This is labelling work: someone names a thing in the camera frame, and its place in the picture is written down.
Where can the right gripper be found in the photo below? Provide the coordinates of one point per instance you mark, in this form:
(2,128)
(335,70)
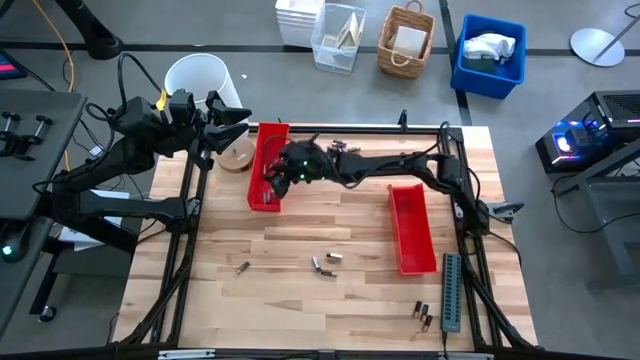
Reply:
(305,162)

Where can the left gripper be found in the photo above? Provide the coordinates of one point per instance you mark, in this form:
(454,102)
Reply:
(187,120)

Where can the black copper-top battery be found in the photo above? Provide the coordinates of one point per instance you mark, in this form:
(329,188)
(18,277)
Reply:
(424,313)
(427,323)
(417,309)

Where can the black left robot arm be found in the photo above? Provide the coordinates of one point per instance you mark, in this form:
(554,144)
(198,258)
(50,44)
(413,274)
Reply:
(100,165)

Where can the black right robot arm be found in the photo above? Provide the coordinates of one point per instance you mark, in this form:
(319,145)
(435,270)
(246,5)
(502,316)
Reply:
(390,165)

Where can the red plastic bin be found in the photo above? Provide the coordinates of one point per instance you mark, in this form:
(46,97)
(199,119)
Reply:
(411,230)
(270,132)

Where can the white cylindrical bucket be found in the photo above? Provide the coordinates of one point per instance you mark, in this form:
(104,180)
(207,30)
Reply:
(200,75)

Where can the yellow tape tag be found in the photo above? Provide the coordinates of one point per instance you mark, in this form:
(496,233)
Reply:
(161,100)

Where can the clear plastic bin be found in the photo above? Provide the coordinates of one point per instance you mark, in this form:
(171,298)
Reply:
(325,55)

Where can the white stacked plastic bins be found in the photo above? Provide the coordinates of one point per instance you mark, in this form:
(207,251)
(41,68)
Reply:
(295,22)

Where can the white paper sheet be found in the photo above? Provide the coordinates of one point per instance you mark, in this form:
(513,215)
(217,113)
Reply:
(112,196)

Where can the small black clamp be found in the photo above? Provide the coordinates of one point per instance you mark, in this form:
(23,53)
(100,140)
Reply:
(402,119)

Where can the black stand leg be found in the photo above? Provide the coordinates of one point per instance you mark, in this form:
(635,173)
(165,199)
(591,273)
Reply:
(95,40)

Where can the beige cardboard pieces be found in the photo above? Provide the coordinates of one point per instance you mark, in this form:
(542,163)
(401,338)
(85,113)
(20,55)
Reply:
(350,32)

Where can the wicker basket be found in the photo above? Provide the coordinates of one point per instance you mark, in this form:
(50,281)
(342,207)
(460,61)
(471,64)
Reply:
(400,70)

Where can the beige square card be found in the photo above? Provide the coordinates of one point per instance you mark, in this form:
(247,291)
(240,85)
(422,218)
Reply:
(409,41)

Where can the dark gray desk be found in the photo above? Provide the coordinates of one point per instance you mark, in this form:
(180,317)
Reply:
(30,165)

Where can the gray multi-port USB hub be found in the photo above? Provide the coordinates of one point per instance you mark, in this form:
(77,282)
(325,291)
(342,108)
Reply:
(451,295)

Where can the blue plastic bin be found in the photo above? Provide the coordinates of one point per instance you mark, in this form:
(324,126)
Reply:
(470,85)

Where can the screen with red glow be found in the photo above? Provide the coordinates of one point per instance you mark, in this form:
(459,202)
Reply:
(7,65)

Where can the black mouse with green light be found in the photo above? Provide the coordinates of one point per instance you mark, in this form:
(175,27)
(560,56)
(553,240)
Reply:
(10,248)

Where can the white cloth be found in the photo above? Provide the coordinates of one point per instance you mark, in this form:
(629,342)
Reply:
(487,46)

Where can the black caster wheel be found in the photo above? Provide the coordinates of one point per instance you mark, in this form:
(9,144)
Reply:
(47,313)

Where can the black desk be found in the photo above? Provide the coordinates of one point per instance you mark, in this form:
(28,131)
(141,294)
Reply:
(20,290)

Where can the gray metal stand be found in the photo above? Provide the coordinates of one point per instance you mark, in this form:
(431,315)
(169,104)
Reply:
(615,200)

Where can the round gray stand base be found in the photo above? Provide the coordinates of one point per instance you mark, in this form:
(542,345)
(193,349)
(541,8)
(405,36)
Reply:
(590,45)

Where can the black computer with lights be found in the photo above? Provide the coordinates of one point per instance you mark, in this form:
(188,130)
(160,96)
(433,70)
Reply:
(615,107)

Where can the black aluminium frame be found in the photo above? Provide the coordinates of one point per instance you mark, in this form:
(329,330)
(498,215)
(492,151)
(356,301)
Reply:
(370,130)

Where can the silver metal bracket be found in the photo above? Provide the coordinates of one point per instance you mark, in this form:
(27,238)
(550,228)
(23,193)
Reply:
(186,354)
(465,356)

